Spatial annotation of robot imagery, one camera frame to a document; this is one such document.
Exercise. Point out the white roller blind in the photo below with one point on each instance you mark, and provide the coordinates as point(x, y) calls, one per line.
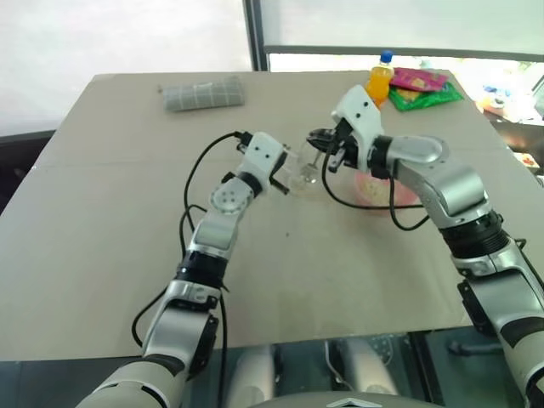
point(404, 23)

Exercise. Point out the brown cardboard table cover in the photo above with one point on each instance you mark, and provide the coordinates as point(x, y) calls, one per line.
point(127, 212)

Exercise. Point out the metal spoon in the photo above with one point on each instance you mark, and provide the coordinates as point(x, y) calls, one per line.
point(311, 166)

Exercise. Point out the clear glass mug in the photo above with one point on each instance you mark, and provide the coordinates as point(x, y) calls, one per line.
point(307, 178)

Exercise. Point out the green snack packet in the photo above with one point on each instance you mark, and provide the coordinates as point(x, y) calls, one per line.
point(429, 100)

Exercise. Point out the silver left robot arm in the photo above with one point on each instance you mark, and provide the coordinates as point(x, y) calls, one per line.
point(221, 200)

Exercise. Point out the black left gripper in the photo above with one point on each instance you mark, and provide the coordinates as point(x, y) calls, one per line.
point(278, 170)

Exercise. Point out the dark cluttered side table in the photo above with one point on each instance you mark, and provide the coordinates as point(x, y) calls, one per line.
point(520, 127)

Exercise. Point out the dark window frame post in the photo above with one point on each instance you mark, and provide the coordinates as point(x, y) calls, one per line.
point(256, 34)

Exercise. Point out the silver robot leg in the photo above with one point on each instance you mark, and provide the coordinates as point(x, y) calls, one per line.
point(251, 374)
point(370, 370)

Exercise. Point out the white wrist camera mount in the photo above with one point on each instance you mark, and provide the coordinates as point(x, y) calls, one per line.
point(361, 112)
point(261, 155)

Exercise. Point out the pink bowl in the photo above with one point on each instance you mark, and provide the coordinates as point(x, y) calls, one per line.
point(374, 191)

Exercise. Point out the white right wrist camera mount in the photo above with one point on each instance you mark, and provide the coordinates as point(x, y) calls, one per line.
point(361, 112)

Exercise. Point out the orange juice bottle blue cap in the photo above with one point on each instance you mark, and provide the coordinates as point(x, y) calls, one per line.
point(379, 83)

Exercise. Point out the silver robot torso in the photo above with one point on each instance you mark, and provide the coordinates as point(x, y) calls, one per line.
point(348, 400)

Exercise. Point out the silver right robot leg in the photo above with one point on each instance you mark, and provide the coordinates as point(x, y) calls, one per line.
point(370, 370)

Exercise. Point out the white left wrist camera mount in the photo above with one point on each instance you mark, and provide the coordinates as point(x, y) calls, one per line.
point(261, 155)

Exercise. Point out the silver left robot leg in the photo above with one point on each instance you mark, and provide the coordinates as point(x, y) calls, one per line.
point(251, 374)

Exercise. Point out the pink snack packet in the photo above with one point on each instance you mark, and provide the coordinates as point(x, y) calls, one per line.
point(418, 78)

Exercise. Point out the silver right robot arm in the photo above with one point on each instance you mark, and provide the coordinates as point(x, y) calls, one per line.
point(450, 187)

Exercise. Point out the grey checked rolled cloth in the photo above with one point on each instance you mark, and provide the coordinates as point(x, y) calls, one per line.
point(204, 95)

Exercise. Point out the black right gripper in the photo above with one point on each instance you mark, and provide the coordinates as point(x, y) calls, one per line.
point(346, 144)

